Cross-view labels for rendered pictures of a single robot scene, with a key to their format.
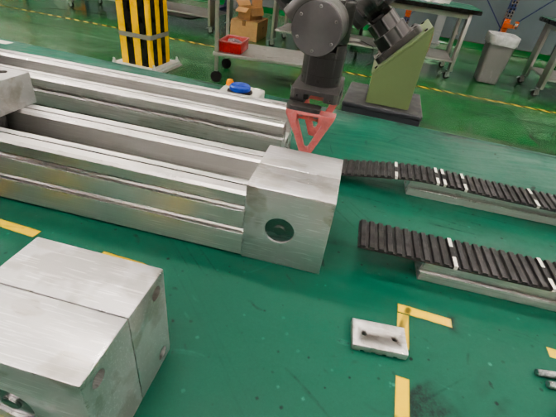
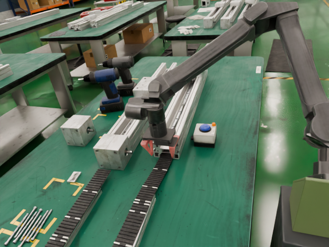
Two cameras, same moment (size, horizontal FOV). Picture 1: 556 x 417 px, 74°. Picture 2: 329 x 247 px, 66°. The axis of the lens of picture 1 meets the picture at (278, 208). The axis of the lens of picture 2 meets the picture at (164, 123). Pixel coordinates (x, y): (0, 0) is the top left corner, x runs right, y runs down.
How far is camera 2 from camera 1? 1.06 m
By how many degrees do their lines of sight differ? 81
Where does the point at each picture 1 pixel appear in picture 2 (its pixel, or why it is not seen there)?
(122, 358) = (68, 132)
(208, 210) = not seen: hidden behind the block
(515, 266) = (78, 208)
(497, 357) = (59, 203)
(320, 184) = (103, 145)
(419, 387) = (60, 184)
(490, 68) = not seen: outside the picture
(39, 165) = not seen: hidden behind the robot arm
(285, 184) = (104, 139)
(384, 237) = (101, 175)
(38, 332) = (70, 122)
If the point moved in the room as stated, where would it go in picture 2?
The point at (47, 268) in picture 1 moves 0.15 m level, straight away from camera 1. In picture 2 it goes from (82, 118) to (113, 106)
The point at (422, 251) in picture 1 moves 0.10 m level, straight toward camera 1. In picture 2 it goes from (93, 184) to (74, 173)
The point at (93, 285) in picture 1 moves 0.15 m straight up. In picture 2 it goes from (77, 123) to (65, 91)
